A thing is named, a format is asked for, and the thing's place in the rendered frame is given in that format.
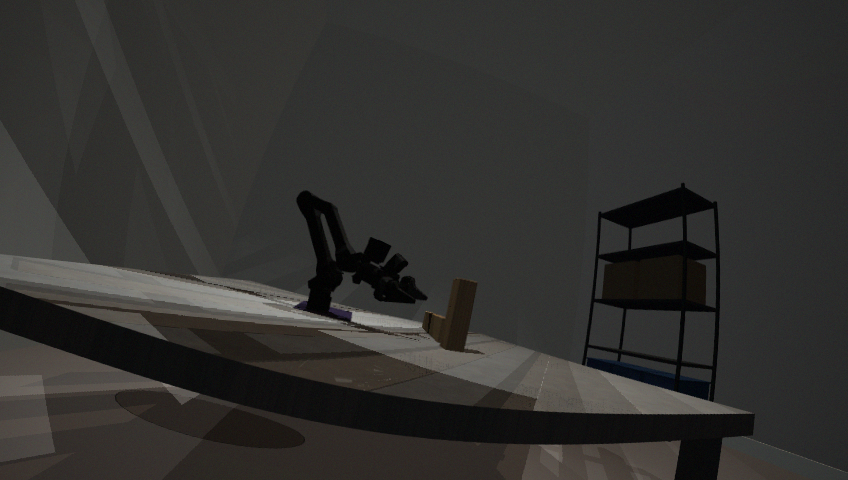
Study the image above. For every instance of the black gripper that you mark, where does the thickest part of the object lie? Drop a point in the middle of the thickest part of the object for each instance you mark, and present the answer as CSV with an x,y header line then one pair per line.
x,y
403,292

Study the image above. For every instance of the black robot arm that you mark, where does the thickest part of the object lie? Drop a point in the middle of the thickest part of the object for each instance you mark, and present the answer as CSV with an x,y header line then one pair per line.
x,y
328,271

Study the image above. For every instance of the brown wooden post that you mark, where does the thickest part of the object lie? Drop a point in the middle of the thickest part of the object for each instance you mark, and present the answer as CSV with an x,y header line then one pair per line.
x,y
458,316

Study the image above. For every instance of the brown wooden board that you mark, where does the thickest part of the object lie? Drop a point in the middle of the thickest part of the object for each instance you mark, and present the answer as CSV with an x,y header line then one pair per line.
x,y
433,324

